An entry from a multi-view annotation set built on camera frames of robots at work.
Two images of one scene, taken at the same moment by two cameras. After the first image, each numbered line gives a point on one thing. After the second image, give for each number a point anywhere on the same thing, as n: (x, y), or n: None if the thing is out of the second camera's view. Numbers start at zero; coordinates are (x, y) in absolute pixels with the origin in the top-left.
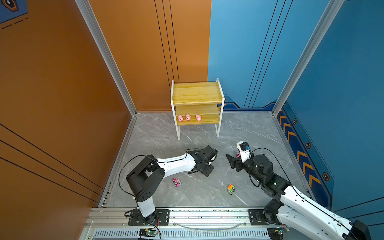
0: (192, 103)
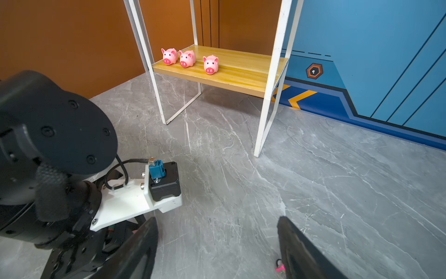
0: (238, 71)
